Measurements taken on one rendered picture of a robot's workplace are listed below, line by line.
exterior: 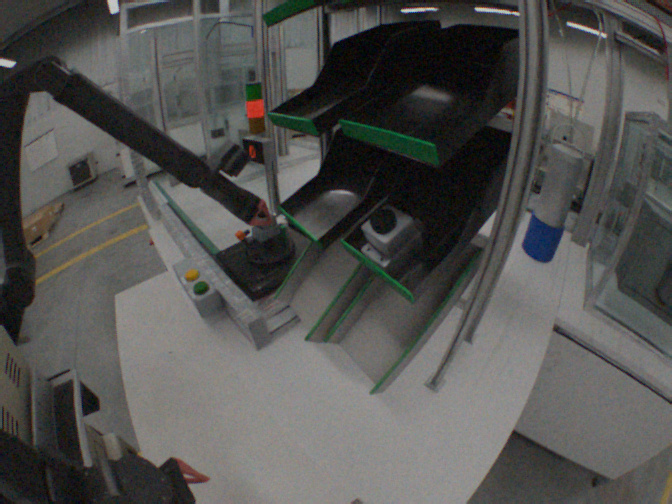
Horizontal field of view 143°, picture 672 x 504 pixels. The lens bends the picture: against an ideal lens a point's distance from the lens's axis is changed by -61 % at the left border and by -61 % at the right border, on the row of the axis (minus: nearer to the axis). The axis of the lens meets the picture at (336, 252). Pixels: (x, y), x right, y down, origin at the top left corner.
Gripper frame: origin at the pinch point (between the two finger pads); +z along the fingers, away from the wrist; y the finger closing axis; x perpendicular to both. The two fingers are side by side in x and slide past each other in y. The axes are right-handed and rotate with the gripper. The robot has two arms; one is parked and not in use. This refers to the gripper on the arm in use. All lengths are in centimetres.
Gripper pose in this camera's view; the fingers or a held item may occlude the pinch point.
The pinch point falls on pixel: (264, 218)
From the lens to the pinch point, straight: 73.8
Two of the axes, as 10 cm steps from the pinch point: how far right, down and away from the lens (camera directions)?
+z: 4.6, 3.5, 8.2
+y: -7.1, -4.1, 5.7
